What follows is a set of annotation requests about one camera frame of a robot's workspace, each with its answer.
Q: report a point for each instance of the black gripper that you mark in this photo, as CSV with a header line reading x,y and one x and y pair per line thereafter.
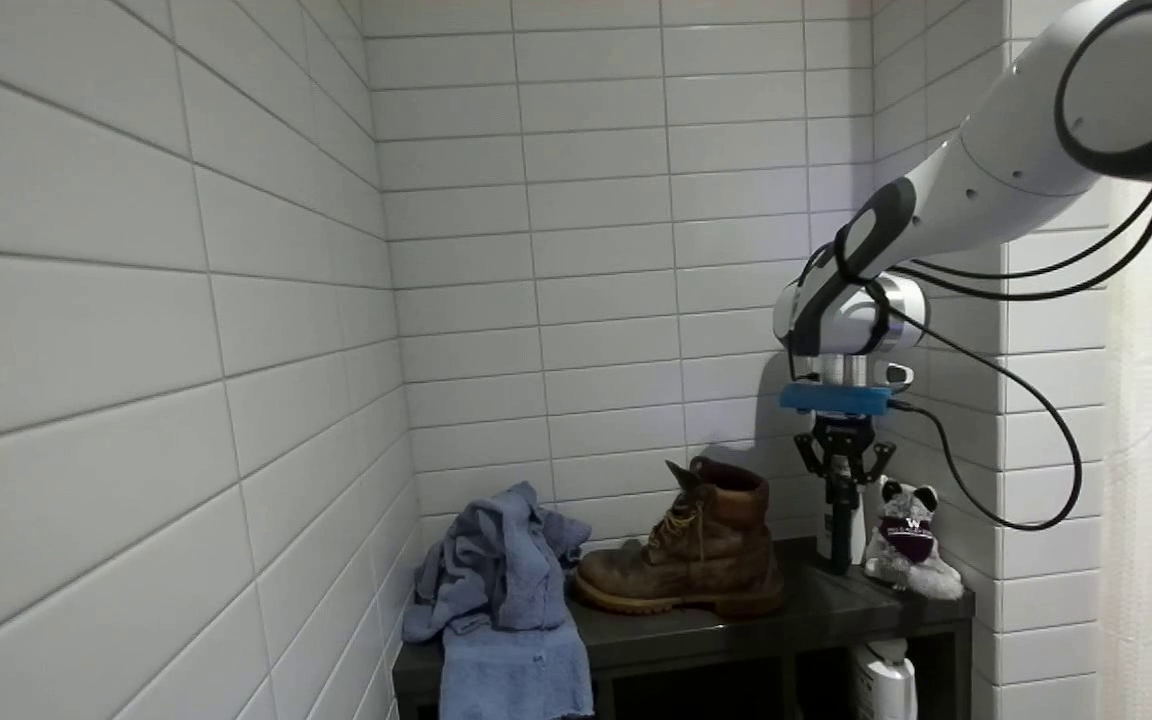
x,y
843,447

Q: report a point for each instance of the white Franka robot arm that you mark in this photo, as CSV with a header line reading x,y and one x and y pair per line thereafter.
x,y
1002,146

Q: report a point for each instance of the white pump bottle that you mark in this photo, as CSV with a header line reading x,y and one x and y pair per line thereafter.
x,y
885,681

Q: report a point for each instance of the brown leather boot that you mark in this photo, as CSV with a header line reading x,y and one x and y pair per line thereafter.
x,y
701,545

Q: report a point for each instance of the blue towel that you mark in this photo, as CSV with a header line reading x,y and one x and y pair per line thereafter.
x,y
503,603

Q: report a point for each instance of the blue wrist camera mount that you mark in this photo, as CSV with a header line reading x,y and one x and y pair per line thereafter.
x,y
837,398

